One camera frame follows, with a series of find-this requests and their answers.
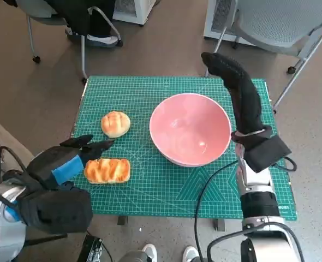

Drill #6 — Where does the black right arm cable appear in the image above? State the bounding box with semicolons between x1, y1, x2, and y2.
194;160;245;262

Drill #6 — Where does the white shoe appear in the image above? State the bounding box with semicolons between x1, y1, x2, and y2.
142;243;158;262
182;245;199;262

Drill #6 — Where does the round toy bread bun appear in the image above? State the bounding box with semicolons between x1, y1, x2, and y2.
100;111;131;138

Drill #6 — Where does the empty grey mesh chair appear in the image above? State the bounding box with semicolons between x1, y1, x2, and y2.
204;0;322;114

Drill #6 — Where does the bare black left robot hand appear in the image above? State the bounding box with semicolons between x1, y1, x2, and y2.
27;134;115;189

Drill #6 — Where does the long braided toy bread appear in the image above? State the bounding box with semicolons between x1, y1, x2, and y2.
84;158;131;184

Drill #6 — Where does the seated person in black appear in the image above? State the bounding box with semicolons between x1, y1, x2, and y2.
2;0;120;49

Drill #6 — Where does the green cutting mat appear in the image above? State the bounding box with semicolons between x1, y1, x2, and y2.
71;75;298;221

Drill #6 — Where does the small white mesh cabinet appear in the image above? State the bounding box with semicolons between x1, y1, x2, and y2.
112;0;160;27

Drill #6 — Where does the pink bowl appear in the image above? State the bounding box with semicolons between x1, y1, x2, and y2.
149;93;232;168

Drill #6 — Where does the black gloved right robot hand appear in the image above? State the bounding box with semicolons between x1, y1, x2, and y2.
201;51;265;135

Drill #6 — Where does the black device box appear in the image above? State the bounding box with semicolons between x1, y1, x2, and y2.
77;234;114;262

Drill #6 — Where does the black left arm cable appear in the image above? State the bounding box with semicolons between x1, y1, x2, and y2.
0;146;51;192

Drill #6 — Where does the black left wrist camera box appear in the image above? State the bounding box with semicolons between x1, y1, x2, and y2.
16;188;94;235

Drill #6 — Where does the grey chair with person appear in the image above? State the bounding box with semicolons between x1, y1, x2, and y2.
15;0;123;82

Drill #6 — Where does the large white mesh cabinet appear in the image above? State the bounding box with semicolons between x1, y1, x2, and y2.
203;0;254;44

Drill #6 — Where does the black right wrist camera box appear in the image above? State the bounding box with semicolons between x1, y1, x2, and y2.
244;135;292;174

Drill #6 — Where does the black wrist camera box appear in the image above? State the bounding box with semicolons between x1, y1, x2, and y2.
244;135;292;174
16;188;94;235

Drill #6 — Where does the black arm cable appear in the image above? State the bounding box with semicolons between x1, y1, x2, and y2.
194;160;245;262
0;146;51;192

